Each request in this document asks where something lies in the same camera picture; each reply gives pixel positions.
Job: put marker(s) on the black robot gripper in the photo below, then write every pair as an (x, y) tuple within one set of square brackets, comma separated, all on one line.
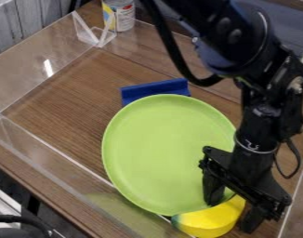
[(244, 170)]

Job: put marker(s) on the yellow toy banana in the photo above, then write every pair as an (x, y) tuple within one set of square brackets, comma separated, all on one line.
[(213, 222)]

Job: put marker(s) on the green round plate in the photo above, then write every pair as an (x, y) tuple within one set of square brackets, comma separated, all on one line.
[(153, 147)]

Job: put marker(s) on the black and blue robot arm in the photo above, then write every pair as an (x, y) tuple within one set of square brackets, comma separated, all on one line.
[(240, 48)]

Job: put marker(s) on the blue plastic block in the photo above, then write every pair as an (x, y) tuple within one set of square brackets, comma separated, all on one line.
[(173, 86)]

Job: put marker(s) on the clear acrylic enclosure wall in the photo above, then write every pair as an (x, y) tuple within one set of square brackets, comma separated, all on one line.
[(80, 194)]

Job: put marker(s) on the clear acrylic corner bracket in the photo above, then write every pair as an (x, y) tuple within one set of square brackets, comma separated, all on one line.
[(96, 36)]

